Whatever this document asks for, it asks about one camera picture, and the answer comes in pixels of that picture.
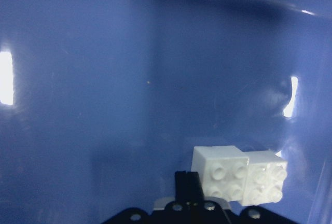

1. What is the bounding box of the blue plastic tray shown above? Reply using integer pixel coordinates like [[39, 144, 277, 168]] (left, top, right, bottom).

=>
[[1, 0, 331, 223]]

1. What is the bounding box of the white block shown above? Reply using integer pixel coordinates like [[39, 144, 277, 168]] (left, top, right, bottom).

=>
[[239, 150, 288, 206], [191, 146, 249, 202]]

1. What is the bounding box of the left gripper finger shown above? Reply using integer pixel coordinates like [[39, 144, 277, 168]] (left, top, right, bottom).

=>
[[174, 171, 204, 206]]

